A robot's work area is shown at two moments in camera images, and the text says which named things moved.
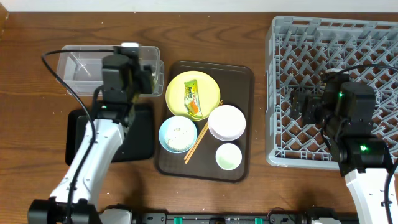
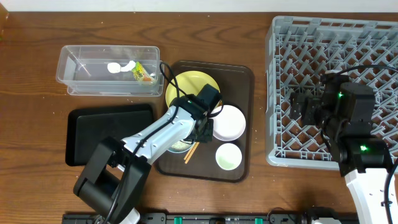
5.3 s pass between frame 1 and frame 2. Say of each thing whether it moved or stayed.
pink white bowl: stayed
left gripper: moved
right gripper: stayed
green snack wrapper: moved
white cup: stayed
